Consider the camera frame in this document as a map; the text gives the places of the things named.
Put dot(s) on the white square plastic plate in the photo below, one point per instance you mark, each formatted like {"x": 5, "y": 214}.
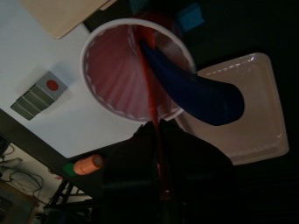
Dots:
{"x": 248, "y": 122}

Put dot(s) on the toy sushi roll red centre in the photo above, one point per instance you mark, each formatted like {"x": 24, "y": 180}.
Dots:
{"x": 39, "y": 97}

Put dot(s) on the brown cardboard box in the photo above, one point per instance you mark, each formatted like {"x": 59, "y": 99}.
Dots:
{"x": 13, "y": 204}

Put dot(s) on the white table sheet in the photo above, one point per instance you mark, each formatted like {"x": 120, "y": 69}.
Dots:
{"x": 35, "y": 58}

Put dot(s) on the blue toy block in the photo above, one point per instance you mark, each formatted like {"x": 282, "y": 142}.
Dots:
{"x": 190, "y": 17}

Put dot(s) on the thin red plastic stick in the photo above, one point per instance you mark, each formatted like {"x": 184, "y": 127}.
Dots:
{"x": 152, "y": 99}

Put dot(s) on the red cup with white rim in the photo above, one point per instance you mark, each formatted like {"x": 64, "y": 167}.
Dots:
{"x": 112, "y": 70}

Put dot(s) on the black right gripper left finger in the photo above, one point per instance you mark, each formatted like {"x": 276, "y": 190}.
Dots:
{"x": 130, "y": 172}

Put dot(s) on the blue plastic toy knife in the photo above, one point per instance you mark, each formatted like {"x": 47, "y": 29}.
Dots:
{"x": 198, "y": 96}

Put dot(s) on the wooden cutting board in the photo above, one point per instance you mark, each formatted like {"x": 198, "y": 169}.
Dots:
{"x": 64, "y": 13}

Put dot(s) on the orange toy carrot green end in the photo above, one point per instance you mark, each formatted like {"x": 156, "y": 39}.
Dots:
{"x": 86, "y": 165}

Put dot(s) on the black metal frame leg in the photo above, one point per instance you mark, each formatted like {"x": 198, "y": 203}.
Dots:
{"x": 61, "y": 195}

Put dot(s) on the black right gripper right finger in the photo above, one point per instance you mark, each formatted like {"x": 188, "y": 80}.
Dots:
{"x": 198, "y": 180}

